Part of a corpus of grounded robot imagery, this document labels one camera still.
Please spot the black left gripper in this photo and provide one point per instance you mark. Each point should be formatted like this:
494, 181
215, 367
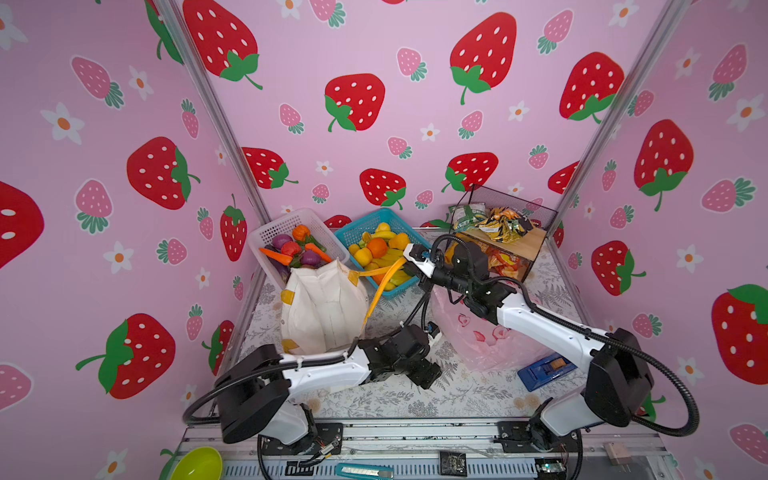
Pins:
427, 373

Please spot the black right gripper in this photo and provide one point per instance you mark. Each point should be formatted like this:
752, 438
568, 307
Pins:
424, 276

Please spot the green snack packet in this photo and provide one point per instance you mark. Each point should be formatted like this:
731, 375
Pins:
467, 216

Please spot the orange black snack packet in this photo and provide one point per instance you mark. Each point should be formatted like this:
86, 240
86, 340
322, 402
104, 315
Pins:
505, 225

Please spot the pink plastic grocery bag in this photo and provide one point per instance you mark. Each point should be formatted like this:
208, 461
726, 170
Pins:
480, 344

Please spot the white canvas tote bag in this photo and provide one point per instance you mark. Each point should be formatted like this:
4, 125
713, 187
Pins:
326, 309

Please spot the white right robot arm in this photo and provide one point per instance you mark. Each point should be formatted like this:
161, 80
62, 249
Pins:
618, 372

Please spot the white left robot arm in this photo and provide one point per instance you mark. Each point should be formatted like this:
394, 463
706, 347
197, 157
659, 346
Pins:
258, 395

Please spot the yellow snack packets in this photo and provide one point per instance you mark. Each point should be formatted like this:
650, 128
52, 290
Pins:
501, 262

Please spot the floral table mat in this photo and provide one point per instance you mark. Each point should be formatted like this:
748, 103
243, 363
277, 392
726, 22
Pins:
459, 392

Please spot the yellow toy lemon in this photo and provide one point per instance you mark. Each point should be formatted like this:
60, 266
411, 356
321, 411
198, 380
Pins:
400, 241

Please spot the blue box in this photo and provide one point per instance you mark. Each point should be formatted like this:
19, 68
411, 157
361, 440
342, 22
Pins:
545, 371

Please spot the small black circuit board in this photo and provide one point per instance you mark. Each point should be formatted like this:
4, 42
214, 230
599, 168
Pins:
453, 464

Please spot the white plastic basket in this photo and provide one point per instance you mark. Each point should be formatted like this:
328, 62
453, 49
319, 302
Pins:
263, 236

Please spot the teal plastic basket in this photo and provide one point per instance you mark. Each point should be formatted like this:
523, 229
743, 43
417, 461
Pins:
352, 233

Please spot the purple toy onion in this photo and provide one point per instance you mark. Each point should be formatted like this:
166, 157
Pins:
280, 240
310, 259

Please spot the teal utility knife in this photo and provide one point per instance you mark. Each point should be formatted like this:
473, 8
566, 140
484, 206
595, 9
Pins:
363, 472

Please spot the orange toy carrot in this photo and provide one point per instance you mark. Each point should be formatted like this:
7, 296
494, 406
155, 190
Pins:
276, 256
314, 248

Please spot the red toy tomato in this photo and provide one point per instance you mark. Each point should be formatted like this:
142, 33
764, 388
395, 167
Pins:
291, 249

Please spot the orange toy pepper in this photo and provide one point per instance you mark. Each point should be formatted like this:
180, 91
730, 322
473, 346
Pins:
301, 233

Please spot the green bowl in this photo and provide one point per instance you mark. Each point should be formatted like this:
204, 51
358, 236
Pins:
204, 463

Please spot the black wire wooden shelf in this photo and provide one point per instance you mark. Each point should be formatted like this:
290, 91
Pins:
541, 216

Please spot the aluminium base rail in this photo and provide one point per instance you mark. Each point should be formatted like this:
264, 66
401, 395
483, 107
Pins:
416, 449

